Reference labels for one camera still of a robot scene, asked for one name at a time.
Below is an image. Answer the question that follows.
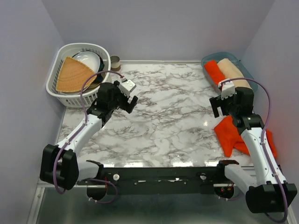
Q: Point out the woven wicker fan tray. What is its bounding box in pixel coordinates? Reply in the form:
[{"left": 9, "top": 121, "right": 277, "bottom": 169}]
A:
[{"left": 56, "top": 56, "right": 94, "bottom": 93}]

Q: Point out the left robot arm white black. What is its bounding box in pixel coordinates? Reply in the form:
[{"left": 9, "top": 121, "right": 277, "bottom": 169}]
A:
[{"left": 40, "top": 80, "right": 138, "bottom": 190}]

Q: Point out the rolled orange t shirt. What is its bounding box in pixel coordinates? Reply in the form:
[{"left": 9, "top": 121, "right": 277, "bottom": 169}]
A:
[{"left": 204, "top": 60, "right": 226, "bottom": 86}]

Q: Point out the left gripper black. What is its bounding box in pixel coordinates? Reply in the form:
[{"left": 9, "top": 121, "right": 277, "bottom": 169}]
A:
[{"left": 109, "top": 81, "right": 138, "bottom": 113}]

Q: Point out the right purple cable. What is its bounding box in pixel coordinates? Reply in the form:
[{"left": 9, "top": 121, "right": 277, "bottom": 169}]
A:
[{"left": 219, "top": 78, "right": 288, "bottom": 222}]

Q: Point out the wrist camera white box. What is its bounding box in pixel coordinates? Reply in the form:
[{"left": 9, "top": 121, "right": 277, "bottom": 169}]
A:
[
  {"left": 119, "top": 77, "right": 136, "bottom": 98},
  {"left": 218, "top": 79, "right": 235, "bottom": 100}
]

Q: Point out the white bowl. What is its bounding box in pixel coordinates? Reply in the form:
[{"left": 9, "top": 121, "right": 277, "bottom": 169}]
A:
[{"left": 71, "top": 51, "right": 101, "bottom": 72}]

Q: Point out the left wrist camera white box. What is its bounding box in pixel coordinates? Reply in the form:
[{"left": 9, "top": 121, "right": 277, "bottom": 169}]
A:
[{"left": 119, "top": 77, "right": 136, "bottom": 98}]

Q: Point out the orange t shirt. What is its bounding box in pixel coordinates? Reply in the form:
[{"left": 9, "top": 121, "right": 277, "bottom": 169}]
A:
[
  {"left": 204, "top": 60, "right": 226, "bottom": 86},
  {"left": 214, "top": 116, "right": 278, "bottom": 159}
]

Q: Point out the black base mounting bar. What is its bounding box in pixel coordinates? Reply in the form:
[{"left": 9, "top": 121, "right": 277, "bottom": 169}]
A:
[{"left": 77, "top": 160, "right": 233, "bottom": 196}]

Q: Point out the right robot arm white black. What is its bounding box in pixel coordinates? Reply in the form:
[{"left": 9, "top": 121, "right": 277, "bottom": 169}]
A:
[{"left": 210, "top": 83, "right": 297, "bottom": 213}]

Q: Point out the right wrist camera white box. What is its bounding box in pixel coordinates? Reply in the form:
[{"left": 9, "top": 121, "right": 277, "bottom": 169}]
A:
[{"left": 218, "top": 79, "right": 235, "bottom": 100}]

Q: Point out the dark dish in basket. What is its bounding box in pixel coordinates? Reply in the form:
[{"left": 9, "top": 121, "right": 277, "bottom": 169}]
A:
[{"left": 80, "top": 49, "right": 108, "bottom": 84}]

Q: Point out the purple cable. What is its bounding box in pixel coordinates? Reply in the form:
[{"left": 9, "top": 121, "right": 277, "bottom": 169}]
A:
[
  {"left": 219, "top": 78, "right": 288, "bottom": 222},
  {"left": 53, "top": 70, "right": 126, "bottom": 195}
]

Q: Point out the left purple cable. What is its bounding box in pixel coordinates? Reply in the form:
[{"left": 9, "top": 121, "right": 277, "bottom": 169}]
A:
[{"left": 53, "top": 70, "right": 126, "bottom": 195}]

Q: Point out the rolled beige t shirt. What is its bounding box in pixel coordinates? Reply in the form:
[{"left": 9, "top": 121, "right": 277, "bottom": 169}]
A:
[{"left": 217, "top": 58, "right": 251, "bottom": 89}]

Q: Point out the blue transparent plastic bin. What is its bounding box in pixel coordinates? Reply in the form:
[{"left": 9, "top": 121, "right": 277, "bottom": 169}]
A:
[{"left": 201, "top": 52, "right": 253, "bottom": 93}]

